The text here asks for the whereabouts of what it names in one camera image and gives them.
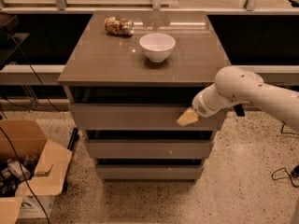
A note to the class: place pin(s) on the grey drawer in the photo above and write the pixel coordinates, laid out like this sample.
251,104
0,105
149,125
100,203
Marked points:
149,150
149,172
139,117

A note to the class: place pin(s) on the crushed patterned drink can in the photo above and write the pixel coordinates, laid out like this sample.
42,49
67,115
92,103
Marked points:
119,26

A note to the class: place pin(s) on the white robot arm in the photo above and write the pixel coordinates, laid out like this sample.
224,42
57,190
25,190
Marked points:
246,177

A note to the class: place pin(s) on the open cardboard box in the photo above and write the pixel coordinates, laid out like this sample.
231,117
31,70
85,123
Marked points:
34,198

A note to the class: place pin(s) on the grey middle drawer front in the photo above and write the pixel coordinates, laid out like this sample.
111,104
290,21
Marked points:
149,150

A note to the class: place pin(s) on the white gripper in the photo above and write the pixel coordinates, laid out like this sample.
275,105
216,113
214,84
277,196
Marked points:
200,106

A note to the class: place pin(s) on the trash items in box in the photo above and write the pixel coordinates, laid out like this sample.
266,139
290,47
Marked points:
15,172

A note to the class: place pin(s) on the white ceramic bowl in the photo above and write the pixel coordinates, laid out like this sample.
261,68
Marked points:
157,47

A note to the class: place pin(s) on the black bar on floor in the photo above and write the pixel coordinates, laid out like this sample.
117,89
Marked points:
72,141

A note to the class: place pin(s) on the grey top drawer front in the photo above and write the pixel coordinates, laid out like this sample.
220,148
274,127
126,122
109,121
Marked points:
139,117

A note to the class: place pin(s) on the grey bottom drawer front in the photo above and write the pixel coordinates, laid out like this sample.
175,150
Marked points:
149,172

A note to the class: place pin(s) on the grey drawer cabinet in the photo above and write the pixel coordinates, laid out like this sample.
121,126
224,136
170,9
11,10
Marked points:
111,69

